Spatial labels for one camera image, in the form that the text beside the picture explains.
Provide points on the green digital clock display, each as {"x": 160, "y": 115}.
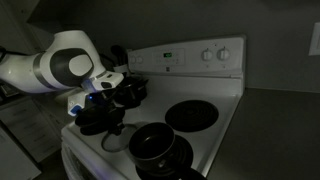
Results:
{"x": 167, "y": 54}

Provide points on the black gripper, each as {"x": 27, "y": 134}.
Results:
{"x": 111, "y": 108}

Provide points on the black ladle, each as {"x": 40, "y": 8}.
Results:
{"x": 118, "y": 53}

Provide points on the white drawer cabinet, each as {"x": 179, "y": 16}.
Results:
{"x": 26, "y": 130}

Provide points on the stainless steel pot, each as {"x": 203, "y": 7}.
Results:
{"x": 115, "y": 144}

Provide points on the white wall outlet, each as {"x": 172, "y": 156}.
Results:
{"x": 315, "y": 38}

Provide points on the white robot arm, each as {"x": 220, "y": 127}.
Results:
{"x": 66, "y": 63}

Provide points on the white stove knob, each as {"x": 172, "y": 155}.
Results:
{"x": 223, "y": 54}
{"x": 206, "y": 55}
{"x": 139, "y": 59}
{"x": 132, "y": 60}

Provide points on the small black saucepan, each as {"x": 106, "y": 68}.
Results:
{"x": 151, "y": 143}

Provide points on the large black pot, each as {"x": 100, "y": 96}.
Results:
{"x": 135, "y": 95}

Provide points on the white utensil holder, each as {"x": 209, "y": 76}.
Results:
{"x": 121, "y": 69}

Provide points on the white electric stove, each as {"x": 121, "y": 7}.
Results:
{"x": 200, "y": 83}

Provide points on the black frying pan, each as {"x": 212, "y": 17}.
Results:
{"x": 87, "y": 120}

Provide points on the black coil burner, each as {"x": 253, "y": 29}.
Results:
{"x": 183, "y": 156}

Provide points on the black skillet rear right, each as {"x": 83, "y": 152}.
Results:
{"x": 191, "y": 115}

